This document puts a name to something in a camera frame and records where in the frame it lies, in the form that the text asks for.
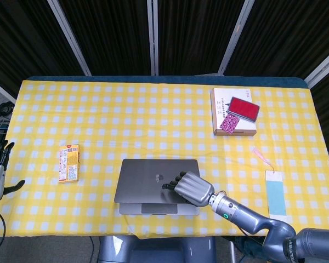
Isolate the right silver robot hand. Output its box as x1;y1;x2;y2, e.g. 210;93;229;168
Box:
161;170;216;207

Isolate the grey laptop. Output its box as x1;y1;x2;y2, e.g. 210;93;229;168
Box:
114;158;201;216

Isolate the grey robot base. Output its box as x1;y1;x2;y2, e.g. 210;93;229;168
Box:
97;234;217;263

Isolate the pink patterned card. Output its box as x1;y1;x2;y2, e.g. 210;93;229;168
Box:
219;113;241;135

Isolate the yellow snack box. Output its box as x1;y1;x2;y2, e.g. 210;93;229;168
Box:
58;144;81;183

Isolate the blue bookmark with pink tassel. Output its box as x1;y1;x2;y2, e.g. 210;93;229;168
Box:
252;146;288;217

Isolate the red ink pad case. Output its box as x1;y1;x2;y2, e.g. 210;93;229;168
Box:
226;96;261;123

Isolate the yellow white checkered tablecloth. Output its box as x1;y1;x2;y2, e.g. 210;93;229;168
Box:
0;80;329;239

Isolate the cardboard box with white lid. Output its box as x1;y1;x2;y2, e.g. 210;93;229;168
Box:
210;87;258;136

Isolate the table with blue edge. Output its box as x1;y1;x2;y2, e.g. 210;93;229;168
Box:
26;75;311;90

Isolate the dark curtain panel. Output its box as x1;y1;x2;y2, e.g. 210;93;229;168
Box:
0;0;84;93
57;0;154;76
224;0;329;80
157;0;247;75

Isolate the black coiled cable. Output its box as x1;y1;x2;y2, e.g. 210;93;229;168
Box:
0;100;14;115

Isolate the white partition post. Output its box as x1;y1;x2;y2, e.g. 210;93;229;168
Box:
0;76;17;104
47;0;92;77
304;45;329;88
217;0;254;75
147;0;160;76

